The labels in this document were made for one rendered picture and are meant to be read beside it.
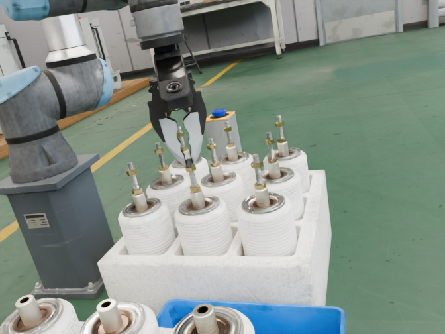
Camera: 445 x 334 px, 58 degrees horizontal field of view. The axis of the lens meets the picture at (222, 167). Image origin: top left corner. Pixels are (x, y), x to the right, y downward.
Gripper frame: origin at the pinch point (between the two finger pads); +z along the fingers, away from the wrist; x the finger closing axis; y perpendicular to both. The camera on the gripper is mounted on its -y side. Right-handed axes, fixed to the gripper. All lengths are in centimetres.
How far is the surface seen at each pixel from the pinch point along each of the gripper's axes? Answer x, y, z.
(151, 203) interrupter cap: 8.9, 5.7, 9.2
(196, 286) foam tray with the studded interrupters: 3.2, -6.4, 21.0
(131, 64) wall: 74, 556, 18
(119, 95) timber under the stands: 66, 340, 31
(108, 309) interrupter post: 11.1, -27.7, 6.4
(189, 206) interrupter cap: 1.8, 1.0, 9.2
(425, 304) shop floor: -37, -8, 34
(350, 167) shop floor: -51, 60, 35
